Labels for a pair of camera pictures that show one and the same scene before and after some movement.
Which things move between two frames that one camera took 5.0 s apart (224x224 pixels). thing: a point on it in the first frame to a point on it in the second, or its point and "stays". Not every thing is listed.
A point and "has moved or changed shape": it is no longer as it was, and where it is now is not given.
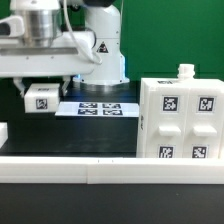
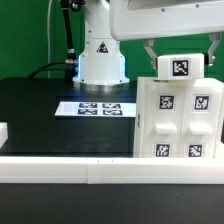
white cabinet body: [185, 78] has moved or changed shape
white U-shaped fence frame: [109, 170] stays
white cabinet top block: [42, 98] to [183, 66]
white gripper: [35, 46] to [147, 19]
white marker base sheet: [98, 109] stays
